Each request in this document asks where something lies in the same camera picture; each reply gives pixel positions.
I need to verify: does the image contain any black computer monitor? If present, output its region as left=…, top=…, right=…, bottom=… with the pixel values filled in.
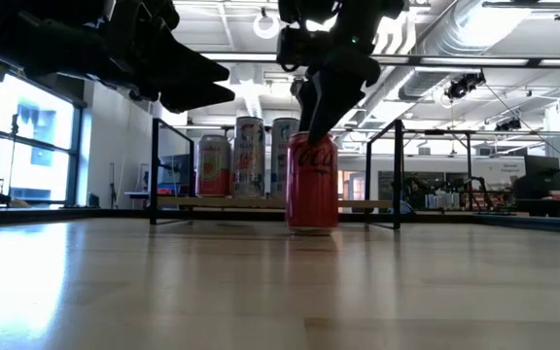
left=523, top=155, right=560, bottom=193

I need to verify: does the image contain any red Coca-Cola can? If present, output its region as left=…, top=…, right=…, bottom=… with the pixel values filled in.
left=285, top=130, right=340, bottom=236

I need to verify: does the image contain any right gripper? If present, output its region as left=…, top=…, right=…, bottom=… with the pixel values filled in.
left=295, top=14, right=383, bottom=147

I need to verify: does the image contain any tall white can red print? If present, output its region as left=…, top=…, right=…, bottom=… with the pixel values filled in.
left=232, top=116, right=267, bottom=199

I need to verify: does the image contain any short silver can red print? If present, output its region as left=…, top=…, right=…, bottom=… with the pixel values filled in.
left=195, top=134, right=233, bottom=198

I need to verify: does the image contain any tall slim white can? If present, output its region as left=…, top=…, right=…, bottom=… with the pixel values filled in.
left=268, top=117, right=301, bottom=199

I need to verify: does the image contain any black metal shelf side frame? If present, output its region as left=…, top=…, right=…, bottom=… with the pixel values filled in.
left=149, top=117, right=196, bottom=227
left=365, top=119, right=404, bottom=230

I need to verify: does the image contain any ceiling light strip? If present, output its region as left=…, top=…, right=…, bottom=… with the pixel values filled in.
left=376, top=56, right=560, bottom=68
left=200, top=52, right=280, bottom=63

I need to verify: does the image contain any black light stand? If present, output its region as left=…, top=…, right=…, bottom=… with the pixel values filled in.
left=9, top=113, right=20, bottom=198

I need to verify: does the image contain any wooden shelf board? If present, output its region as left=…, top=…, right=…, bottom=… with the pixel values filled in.
left=157, top=195, right=394, bottom=210

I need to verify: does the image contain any black ceiling spotlight cluster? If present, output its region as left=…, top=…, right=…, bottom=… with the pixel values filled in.
left=443, top=70, right=487, bottom=101

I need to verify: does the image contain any white ring lamp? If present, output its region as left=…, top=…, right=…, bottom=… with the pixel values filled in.
left=252, top=11, right=282, bottom=41

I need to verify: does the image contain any large window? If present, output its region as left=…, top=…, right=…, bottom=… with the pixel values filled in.
left=0, top=72, right=85, bottom=208

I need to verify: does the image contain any black background table frame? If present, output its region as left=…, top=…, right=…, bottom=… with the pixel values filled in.
left=423, top=129, right=474, bottom=211

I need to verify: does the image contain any dark background desk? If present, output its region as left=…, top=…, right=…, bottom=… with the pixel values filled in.
left=512, top=196, right=560, bottom=219

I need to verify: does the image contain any silver ventilation duct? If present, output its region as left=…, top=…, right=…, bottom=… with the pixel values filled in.
left=375, top=0, right=537, bottom=104

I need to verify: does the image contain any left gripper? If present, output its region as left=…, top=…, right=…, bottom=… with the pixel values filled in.
left=99, top=0, right=236, bottom=114

